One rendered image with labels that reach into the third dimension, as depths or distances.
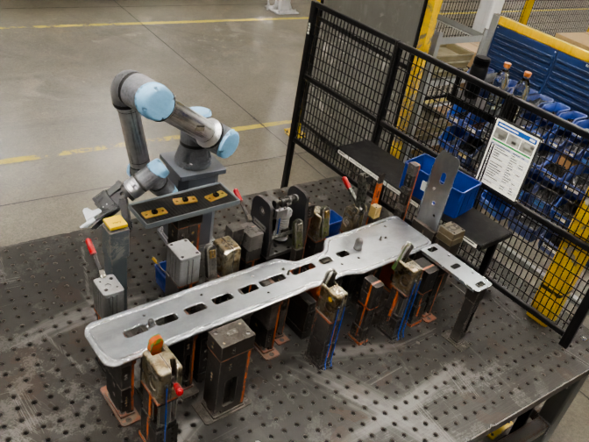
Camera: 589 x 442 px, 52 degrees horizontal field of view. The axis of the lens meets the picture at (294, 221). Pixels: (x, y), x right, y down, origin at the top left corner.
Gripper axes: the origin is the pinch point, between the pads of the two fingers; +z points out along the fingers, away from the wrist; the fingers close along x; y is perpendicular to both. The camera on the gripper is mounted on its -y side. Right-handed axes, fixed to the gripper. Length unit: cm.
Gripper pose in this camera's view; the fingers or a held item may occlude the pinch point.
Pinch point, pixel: (86, 230)
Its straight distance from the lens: 226.5
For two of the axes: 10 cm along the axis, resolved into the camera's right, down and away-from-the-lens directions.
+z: -7.9, 6.1, -0.8
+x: 0.7, -0.4, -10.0
